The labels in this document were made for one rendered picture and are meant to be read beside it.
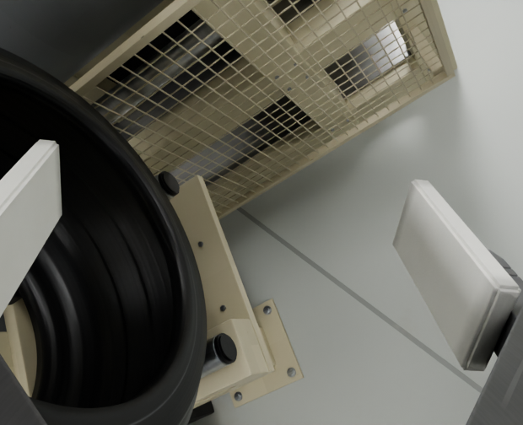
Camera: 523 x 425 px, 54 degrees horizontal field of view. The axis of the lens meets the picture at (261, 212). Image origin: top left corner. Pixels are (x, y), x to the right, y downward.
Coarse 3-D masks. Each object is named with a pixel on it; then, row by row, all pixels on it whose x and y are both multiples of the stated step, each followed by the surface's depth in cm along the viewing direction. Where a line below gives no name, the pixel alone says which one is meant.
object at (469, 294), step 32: (416, 192) 19; (416, 224) 19; (448, 224) 16; (416, 256) 18; (448, 256) 16; (480, 256) 15; (448, 288) 16; (480, 288) 14; (512, 288) 13; (448, 320) 16; (480, 320) 14; (480, 352) 14
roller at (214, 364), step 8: (216, 336) 72; (224, 336) 73; (208, 344) 72; (216, 344) 71; (224, 344) 72; (232, 344) 73; (208, 352) 71; (216, 352) 71; (224, 352) 71; (232, 352) 72; (208, 360) 71; (216, 360) 71; (224, 360) 71; (232, 360) 72; (208, 368) 71; (216, 368) 72
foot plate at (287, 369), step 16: (272, 304) 168; (256, 320) 170; (272, 320) 167; (272, 336) 166; (272, 352) 165; (288, 352) 162; (288, 368) 161; (256, 384) 165; (272, 384) 163; (288, 384) 161; (240, 400) 167
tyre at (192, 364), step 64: (0, 64) 58; (0, 128) 74; (64, 128) 76; (64, 192) 82; (128, 192) 80; (64, 256) 86; (128, 256) 82; (192, 256) 74; (64, 320) 82; (128, 320) 80; (192, 320) 65; (64, 384) 76; (128, 384) 74; (192, 384) 59
